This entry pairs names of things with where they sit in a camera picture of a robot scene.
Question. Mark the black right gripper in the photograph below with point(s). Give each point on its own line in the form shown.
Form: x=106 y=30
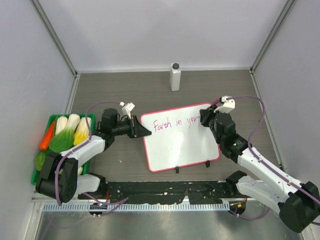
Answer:
x=206 y=115

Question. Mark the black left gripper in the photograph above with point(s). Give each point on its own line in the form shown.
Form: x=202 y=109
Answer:
x=136 y=129

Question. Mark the purple capped marker pen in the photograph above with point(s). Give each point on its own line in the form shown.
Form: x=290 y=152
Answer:
x=215 y=103

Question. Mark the pink framed whiteboard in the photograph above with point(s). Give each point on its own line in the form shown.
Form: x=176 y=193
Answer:
x=177 y=138

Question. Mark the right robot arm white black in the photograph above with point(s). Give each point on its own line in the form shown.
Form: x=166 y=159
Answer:
x=296 y=203

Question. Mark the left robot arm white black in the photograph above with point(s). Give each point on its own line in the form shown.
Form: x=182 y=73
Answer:
x=59 y=177

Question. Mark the yellow white toy cabbage right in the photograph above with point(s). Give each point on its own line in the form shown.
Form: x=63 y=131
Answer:
x=81 y=132

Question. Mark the white bottle black cap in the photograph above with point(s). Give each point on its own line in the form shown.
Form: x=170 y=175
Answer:
x=175 y=76

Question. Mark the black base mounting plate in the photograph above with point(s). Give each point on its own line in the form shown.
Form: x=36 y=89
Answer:
x=168 y=192

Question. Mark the white green toy cabbage middle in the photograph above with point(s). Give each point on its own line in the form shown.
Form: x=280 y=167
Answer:
x=72 y=122

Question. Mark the white toy cabbage left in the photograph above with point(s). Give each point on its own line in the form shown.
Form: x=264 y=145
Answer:
x=60 y=124

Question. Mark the orange toy carrot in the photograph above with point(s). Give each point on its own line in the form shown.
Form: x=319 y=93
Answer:
x=47 y=137

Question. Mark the green leafy toy vegetable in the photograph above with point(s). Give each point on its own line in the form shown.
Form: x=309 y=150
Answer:
x=62 y=141

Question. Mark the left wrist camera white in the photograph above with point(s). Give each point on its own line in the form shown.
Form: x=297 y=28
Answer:
x=127 y=108

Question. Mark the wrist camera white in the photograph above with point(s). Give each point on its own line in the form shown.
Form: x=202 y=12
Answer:
x=127 y=108
x=227 y=105

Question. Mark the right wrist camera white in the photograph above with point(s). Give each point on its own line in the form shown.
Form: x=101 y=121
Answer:
x=227 y=105

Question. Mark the white slotted cable duct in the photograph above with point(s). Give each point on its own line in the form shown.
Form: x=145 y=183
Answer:
x=82 y=206

